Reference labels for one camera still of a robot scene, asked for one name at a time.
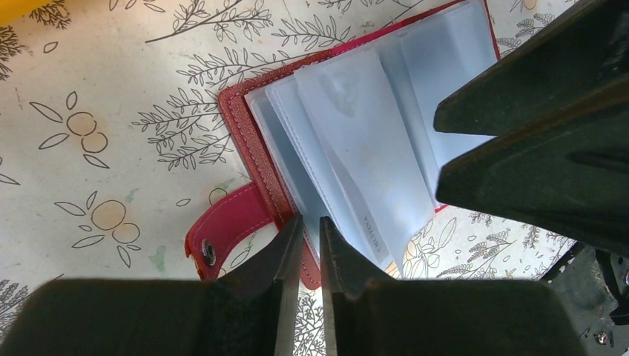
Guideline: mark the floral table mat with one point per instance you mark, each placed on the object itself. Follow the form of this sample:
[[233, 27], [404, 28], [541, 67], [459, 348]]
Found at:
[[113, 145]]

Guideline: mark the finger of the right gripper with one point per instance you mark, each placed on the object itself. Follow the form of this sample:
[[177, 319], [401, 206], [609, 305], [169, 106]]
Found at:
[[566, 172], [581, 50]]

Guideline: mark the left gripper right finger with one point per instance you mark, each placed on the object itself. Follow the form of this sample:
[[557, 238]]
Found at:
[[367, 312]]

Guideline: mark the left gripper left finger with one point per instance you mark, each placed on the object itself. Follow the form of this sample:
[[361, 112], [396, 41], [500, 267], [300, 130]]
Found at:
[[249, 311]]

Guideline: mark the yellow three-compartment bin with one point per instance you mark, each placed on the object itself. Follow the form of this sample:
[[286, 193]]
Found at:
[[12, 9]]

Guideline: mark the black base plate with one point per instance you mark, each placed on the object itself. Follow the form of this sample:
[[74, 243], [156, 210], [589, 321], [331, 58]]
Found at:
[[593, 287]]

